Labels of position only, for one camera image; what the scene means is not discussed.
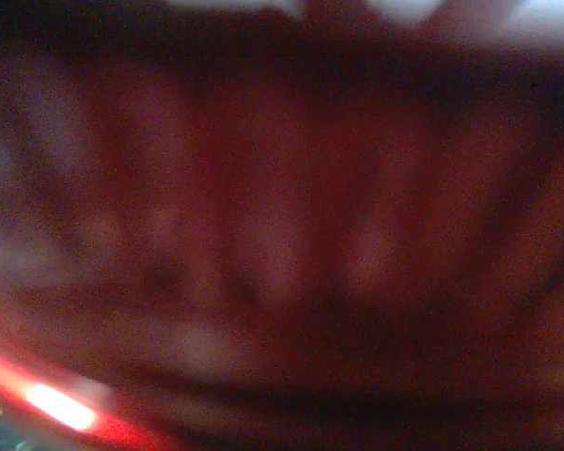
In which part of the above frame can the red jar lid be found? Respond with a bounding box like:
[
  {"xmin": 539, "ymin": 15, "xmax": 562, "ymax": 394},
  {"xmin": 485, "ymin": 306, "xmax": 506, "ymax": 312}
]
[{"xmin": 0, "ymin": 1, "xmax": 564, "ymax": 450}]

